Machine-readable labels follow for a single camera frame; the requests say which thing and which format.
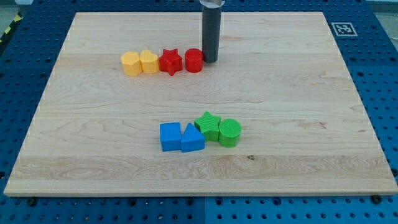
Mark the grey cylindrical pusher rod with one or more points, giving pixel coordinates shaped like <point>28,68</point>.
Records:
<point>211,21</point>

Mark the wooden board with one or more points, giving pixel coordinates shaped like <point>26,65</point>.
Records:
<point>305,132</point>

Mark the blue triangle block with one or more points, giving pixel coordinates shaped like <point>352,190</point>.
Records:
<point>192,139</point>

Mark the green cylinder block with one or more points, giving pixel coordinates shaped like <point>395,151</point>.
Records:
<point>229,132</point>

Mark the yellow heart block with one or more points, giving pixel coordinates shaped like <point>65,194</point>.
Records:
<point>149,62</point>

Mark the green star block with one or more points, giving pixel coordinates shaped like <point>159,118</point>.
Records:
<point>208,125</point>

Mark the white fiducial marker tag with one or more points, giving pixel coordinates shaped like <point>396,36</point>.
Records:
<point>344,29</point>

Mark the red star block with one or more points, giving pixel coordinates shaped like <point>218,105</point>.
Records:
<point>170,61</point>

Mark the blue cube block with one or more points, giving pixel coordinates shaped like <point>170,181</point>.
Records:
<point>170,136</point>

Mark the yellow pentagon block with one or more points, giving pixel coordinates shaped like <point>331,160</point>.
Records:
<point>131,63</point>

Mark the yellow black hazard tape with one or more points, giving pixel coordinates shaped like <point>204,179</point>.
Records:
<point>10,30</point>

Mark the red cylinder block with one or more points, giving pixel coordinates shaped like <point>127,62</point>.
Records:
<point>194,60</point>

